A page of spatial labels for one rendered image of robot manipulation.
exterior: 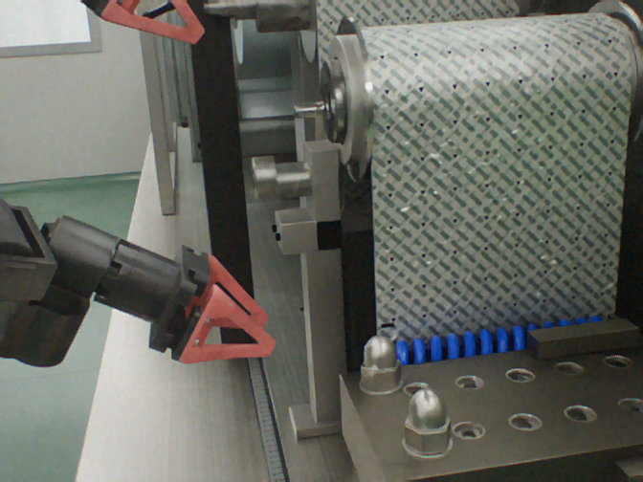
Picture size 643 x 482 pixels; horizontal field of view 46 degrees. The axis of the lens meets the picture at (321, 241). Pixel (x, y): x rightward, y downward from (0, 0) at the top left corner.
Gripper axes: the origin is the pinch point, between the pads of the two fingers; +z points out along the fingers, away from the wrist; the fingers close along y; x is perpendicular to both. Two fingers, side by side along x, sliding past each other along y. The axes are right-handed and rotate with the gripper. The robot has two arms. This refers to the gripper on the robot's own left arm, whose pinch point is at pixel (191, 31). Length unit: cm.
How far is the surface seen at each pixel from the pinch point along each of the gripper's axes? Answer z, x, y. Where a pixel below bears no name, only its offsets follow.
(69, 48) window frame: -53, -69, -548
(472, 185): 26.7, 3.7, 8.0
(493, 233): 31.3, 1.4, 7.9
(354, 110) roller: 14.2, 2.7, 7.5
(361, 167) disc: 18.2, -0.8, 5.7
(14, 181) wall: -34, -181, -550
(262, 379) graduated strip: 30.1, -29.1, -13.9
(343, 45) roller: 10.9, 6.7, 4.5
